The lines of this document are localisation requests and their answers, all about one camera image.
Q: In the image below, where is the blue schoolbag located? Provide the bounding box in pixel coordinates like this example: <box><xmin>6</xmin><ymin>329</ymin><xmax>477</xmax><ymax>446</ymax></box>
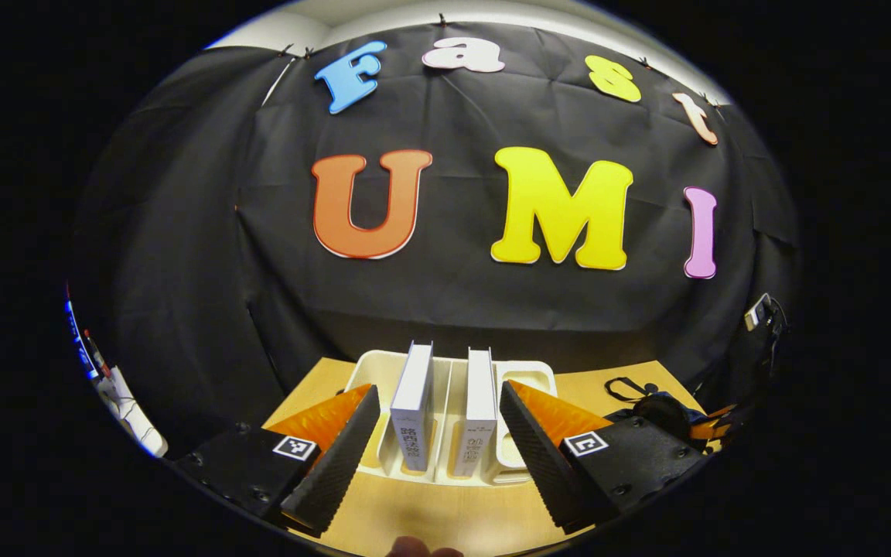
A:
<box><xmin>604</xmin><ymin>377</ymin><xmax>705</xmax><ymax>446</ymax></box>

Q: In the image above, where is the cream plastic bookshelf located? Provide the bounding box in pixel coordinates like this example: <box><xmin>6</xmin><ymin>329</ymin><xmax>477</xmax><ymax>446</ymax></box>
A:
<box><xmin>345</xmin><ymin>350</ymin><xmax>558</xmax><ymax>487</ymax></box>

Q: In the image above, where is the white book with patterned cover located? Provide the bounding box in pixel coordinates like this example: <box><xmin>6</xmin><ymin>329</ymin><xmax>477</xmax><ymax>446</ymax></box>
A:
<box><xmin>453</xmin><ymin>348</ymin><xmax>498</xmax><ymax>478</ymax></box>

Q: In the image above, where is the white book with dark cover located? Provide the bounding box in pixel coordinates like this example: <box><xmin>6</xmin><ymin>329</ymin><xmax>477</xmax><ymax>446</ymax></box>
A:
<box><xmin>390</xmin><ymin>341</ymin><xmax>435</xmax><ymax>473</ymax></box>

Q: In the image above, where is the black backdrop cloth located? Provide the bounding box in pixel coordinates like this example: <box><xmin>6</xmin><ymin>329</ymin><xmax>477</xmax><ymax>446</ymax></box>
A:
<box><xmin>70</xmin><ymin>19</ymin><xmax>802</xmax><ymax>457</ymax></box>

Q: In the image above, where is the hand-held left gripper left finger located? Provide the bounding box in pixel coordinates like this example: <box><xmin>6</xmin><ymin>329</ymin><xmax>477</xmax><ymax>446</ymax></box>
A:
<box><xmin>170</xmin><ymin>384</ymin><xmax>381</xmax><ymax>538</ymax></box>

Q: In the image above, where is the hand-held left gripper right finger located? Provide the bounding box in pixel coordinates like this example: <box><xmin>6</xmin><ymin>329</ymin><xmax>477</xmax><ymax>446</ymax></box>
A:
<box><xmin>499</xmin><ymin>378</ymin><xmax>707</xmax><ymax>535</ymax></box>

